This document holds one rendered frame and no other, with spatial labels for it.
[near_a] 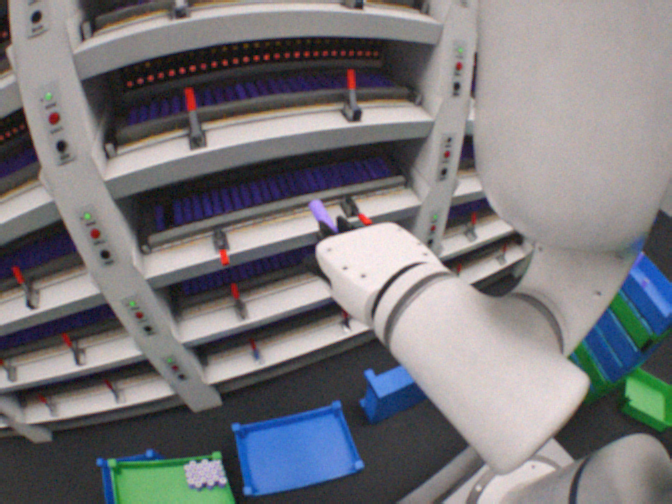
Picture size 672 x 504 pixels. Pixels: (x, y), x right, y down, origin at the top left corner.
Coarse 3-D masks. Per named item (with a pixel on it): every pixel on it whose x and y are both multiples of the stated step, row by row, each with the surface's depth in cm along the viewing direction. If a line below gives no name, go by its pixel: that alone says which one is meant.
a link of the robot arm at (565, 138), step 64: (512, 0) 6; (576, 0) 4; (640, 0) 3; (512, 64) 7; (576, 64) 5; (640, 64) 4; (512, 128) 8; (576, 128) 6; (640, 128) 5; (512, 192) 9; (576, 192) 7; (640, 192) 6; (576, 256) 16; (576, 320) 17
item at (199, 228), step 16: (400, 176) 68; (320, 192) 62; (336, 192) 62; (352, 192) 63; (368, 192) 66; (400, 192) 68; (256, 208) 57; (272, 208) 58; (288, 208) 59; (192, 224) 53; (208, 224) 53; (224, 224) 55; (160, 240) 50; (176, 240) 52; (192, 240) 53
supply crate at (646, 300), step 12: (648, 264) 64; (636, 276) 65; (648, 276) 64; (660, 276) 59; (624, 288) 61; (636, 288) 57; (648, 288) 61; (660, 288) 59; (636, 300) 57; (648, 300) 52; (660, 300) 56; (648, 312) 52; (660, 312) 47; (660, 324) 47
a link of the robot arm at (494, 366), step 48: (432, 288) 21; (432, 336) 19; (480, 336) 17; (528, 336) 16; (432, 384) 18; (480, 384) 15; (528, 384) 13; (576, 384) 12; (480, 432) 14; (528, 432) 12
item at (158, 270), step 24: (360, 144) 71; (312, 168) 69; (408, 168) 69; (408, 192) 69; (144, 216) 55; (288, 216) 60; (312, 216) 61; (336, 216) 62; (384, 216) 66; (408, 216) 71; (144, 240) 49; (240, 240) 56; (264, 240) 56; (288, 240) 58; (312, 240) 62; (144, 264) 49; (168, 264) 50; (192, 264) 51; (216, 264) 55
